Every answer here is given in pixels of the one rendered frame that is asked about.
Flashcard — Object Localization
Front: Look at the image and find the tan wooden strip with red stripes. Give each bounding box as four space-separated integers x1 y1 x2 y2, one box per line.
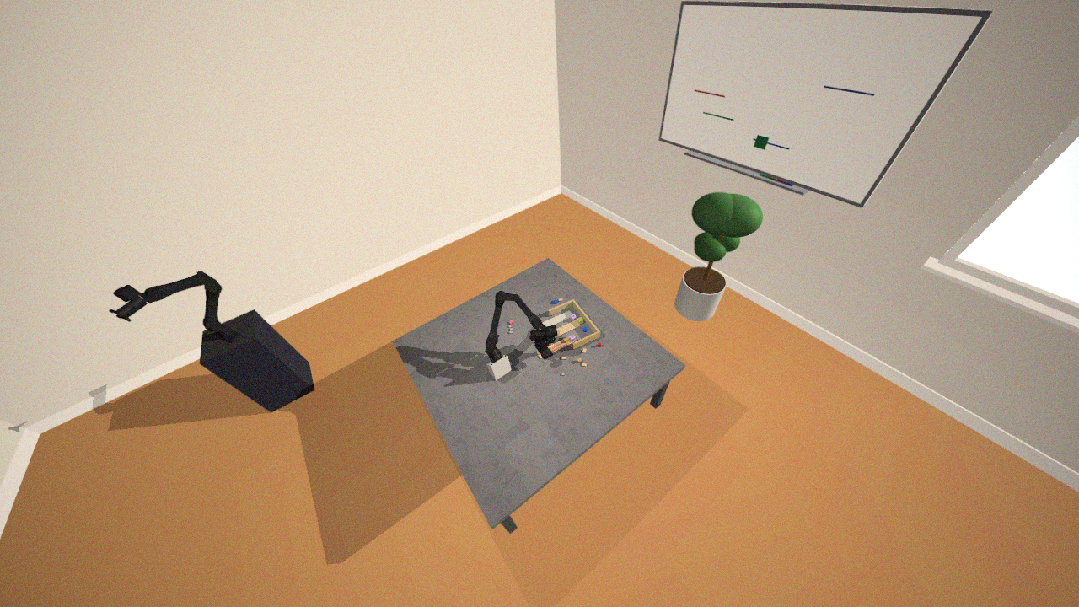
537 337 572 359

